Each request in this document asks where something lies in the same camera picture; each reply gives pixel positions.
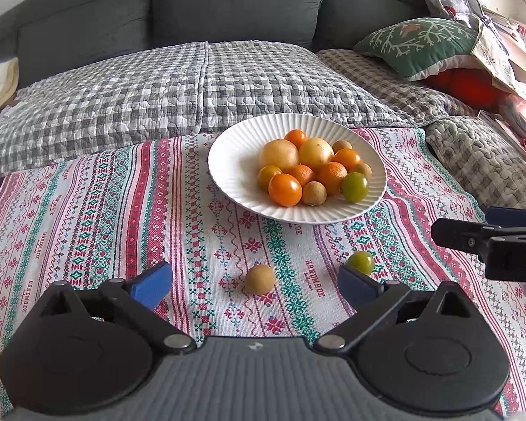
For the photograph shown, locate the large orange mandarin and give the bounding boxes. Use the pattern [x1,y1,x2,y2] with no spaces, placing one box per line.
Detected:
[316,162,348,196]

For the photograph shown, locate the brown grey checked blanket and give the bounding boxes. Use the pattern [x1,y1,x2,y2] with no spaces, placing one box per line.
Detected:
[318,48,483,126]

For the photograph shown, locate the grey quilted blanket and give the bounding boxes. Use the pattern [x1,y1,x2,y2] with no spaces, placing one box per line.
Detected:
[425,115,526,213]

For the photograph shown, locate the floral fabric bag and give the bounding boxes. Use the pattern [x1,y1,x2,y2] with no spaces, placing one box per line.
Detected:
[418,0,526,106]

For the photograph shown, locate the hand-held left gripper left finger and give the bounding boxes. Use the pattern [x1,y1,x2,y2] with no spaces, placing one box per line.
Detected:
[37,262,197,354]

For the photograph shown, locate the round yellow fruit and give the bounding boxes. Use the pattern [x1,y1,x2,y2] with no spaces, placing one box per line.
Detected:
[299,137,335,172]
[258,139,300,172]

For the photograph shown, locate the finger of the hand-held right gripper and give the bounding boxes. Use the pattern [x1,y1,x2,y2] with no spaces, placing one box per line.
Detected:
[431,218,498,256]
[486,207,526,229]

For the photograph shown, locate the grey white checked quilt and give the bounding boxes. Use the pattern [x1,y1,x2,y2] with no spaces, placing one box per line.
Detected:
[0,40,415,182]

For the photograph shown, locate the red cushion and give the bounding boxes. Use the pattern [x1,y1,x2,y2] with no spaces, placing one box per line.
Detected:
[421,68,513,110]

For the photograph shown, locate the green white patterned pillow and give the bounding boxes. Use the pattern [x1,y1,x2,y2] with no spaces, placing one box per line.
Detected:
[353,18,483,82]

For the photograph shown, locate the white ribbed bowl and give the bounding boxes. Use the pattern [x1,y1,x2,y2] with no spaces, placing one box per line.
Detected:
[207,114,387,225]

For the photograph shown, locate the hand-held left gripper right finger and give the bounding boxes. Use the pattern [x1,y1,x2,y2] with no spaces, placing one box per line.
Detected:
[313,264,476,354]

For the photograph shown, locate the dark grey sofa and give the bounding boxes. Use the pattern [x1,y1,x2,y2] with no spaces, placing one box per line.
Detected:
[0,0,426,93]

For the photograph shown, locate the small orange mandarin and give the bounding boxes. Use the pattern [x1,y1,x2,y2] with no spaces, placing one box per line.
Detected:
[285,164,316,187]

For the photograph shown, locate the green cherry tomato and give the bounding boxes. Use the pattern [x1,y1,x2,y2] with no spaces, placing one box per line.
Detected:
[348,251,375,276]
[340,172,370,203]

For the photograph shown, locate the red green patterned cloth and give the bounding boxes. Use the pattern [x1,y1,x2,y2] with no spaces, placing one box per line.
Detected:
[0,126,526,419]

